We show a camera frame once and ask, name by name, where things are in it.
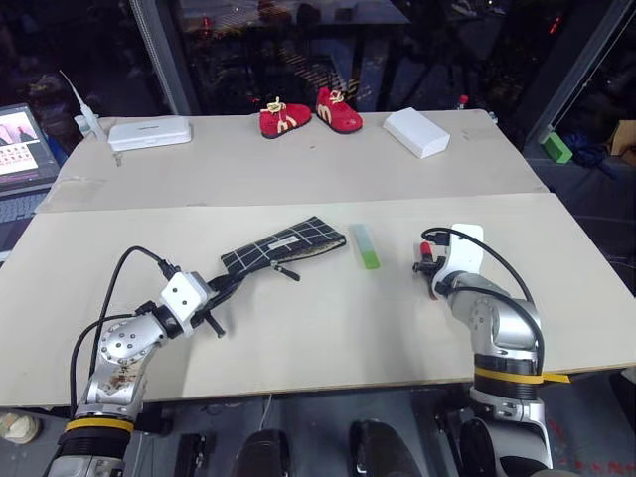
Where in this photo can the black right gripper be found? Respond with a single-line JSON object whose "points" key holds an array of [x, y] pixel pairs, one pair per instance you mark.
{"points": [[430, 268]]}

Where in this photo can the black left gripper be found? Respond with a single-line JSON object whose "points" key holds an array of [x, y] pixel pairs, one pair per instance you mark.
{"points": [[211, 294]]}

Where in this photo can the red marker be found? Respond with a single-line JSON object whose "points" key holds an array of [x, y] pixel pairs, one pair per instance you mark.
{"points": [[426, 247]]}

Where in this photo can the black white grid pouch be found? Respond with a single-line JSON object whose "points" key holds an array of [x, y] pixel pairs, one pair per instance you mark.
{"points": [[278, 244]]}

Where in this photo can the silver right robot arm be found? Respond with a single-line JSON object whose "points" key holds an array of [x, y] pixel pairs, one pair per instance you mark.
{"points": [[507, 323]]}

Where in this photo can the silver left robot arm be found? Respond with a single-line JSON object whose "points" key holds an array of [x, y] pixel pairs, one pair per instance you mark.
{"points": [[119, 343]]}

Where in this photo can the green highlighter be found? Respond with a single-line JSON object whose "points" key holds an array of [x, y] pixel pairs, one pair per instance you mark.
{"points": [[367, 254]]}

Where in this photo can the white cardboard box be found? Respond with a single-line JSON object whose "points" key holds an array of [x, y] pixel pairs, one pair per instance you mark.
{"points": [[417, 131]]}

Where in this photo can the dark rounded shape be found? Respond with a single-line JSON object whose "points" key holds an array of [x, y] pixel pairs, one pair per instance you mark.
{"points": [[263, 454]]}

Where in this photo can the red capped small bottle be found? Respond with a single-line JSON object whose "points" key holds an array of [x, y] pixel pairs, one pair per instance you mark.
{"points": [[463, 101]]}

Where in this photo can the green block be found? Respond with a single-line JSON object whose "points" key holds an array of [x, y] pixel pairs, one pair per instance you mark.
{"points": [[556, 148]]}

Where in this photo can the red knitted baby shoe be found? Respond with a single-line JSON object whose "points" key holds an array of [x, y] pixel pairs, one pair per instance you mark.
{"points": [[338, 115], [284, 120]]}

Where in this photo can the flat white plastic case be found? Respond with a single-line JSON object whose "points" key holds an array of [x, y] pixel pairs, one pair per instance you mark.
{"points": [[149, 132]]}

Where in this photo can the blue cloth bundle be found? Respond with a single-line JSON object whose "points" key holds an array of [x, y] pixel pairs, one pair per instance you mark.
{"points": [[588, 149]]}

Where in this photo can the white plastic tool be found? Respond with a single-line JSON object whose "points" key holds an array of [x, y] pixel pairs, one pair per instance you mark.
{"points": [[92, 121]]}

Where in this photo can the brown cardboard box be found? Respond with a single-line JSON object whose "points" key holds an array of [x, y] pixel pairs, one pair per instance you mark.
{"points": [[625, 141]]}

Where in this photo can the pale round object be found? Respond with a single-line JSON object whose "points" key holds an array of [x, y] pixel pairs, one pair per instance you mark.
{"points": [[19, 427]]}

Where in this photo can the open laptop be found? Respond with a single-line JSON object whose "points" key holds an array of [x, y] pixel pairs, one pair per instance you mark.
{"points": [[22, 164]]}

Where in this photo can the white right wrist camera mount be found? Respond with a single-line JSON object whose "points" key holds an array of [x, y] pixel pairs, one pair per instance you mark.
{"points": [[464, 253]]}

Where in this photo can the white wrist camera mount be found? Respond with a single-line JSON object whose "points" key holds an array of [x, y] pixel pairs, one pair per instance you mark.
{"points": [[464, 253], [181, 295]]}

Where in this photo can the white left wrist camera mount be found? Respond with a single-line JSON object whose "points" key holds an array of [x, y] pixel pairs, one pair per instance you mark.
{"points": [[181, 295]]}

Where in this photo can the grey metal frame post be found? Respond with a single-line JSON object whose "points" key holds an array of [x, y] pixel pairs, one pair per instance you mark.
{"points": [[571, 74], [159, 54]]}

